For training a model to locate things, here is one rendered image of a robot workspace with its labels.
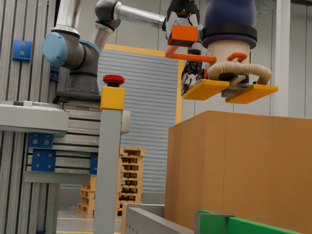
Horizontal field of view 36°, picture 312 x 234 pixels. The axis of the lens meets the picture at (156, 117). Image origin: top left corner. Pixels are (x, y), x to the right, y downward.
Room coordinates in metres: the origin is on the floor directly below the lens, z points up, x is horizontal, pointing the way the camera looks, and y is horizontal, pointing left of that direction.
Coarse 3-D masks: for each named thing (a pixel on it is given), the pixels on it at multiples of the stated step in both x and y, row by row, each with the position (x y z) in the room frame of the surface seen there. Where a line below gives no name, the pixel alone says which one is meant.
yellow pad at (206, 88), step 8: (208, 80) 1.73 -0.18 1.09; (216, 80) 1.74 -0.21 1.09; (192, 88) 1.90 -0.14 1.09; (200, 88) 1.81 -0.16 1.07; (208, 88) 1.80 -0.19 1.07; (216, 88) 1.79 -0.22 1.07; (224, 88) 1.78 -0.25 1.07; (184, 96) 2.03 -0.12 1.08; (192, 96) 1.98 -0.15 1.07; (200, 96) 1.97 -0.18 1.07; (208, 96) 1.96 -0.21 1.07
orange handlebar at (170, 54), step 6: (174, 48) 1.70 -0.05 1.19; (168, 54) 1.78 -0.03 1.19; (174, 54) 1.83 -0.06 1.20; (180, 54) 1.83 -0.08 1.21; (186, 54) 1.84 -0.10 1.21; (192, 54) 1.84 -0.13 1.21; (234, 54) 1.77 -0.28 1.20; (240, 54) 1.76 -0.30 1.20; (246, 54) 1.77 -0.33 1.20; (192, 60) 1.85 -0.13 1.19; (198, 60) 1.85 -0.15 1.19; (204, 60) 1.85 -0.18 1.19; (210, 60) 1.85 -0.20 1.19; (228, 60) 1.83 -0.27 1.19; (240, 60) 1.82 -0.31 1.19; (198, 78) 2.27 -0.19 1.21
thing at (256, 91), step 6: (252, 84) 1.77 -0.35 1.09; (258, 84) 1.76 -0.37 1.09; (240, 90) 2.00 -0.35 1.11; (246, 90) 1.83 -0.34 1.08; (252, 90) 1.79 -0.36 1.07; (258, 90) 1.78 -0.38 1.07; (264, 90) 1.77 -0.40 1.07; (270, 90) 1.77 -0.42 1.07; (276, 90) 1.77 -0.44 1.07; (234, 96) 1.96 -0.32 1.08; (240, 96) 1.92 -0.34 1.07; (246, 96) 1.91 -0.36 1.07; (252, 96) 1.91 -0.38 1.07; (258, 96) 1.90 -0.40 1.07; (264, 96) 1.89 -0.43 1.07; (228, 102) 2.08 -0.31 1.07; (234, 102) 2.07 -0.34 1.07; (240, 102) 2.06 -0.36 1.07; (246, 102) 2.05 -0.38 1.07
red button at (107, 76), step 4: (108, 76) 1.50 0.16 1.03; (112, 76) 1.49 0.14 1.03; (116, 76) 1.50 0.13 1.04; (120, 76) 1.51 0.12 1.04; (104, 80) 1.52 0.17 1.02; (108, 80) 1.50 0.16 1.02; (112, 80) 1.50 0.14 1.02; (116, 80) 1.50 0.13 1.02; (120, 80) 1.51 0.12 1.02; (108, 84) 1.52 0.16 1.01; (112, 84) 1.51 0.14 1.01; (116, 84) 1.51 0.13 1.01; (120, 84) 1.55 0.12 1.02
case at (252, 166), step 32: (192, 128) 1.69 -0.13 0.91; (224, 128) 1.53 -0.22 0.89; (256, 128) 1.55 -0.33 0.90; (288, 128) 1.57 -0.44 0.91; (192, 160) 1.67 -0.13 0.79; (224, 160) 1.53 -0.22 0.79; (256, 160) 1.55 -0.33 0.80; (288, 160) 1.57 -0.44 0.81; (192, 192) 1.65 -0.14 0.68; (224, 192) 1.53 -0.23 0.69; (256, 192) 1.55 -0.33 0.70; (288, 192) 1.57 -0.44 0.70; (192, 224) 1.63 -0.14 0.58; (288, 224) 1.57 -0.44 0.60
